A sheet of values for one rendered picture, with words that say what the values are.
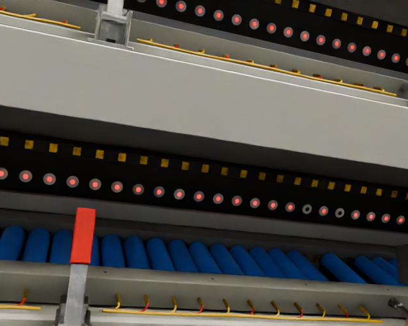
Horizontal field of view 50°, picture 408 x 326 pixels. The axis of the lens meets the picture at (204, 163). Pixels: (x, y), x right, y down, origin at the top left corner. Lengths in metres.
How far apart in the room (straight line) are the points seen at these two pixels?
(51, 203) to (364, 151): 0.27
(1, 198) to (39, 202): 0.03
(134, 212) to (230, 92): 0.19
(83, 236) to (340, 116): 0.19
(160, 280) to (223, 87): 0.15
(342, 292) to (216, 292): 0.11
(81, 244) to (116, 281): 0.06
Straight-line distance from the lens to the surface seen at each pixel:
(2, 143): 0.42
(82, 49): 0.28
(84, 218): 0.29
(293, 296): 0.38
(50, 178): 0.43
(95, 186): 0.43
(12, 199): 0.43
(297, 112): 0.31
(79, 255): 0.29
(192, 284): 0.34
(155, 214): 0.44
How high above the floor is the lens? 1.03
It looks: 6 degrees up
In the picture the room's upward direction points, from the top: 6 degrees clockwise
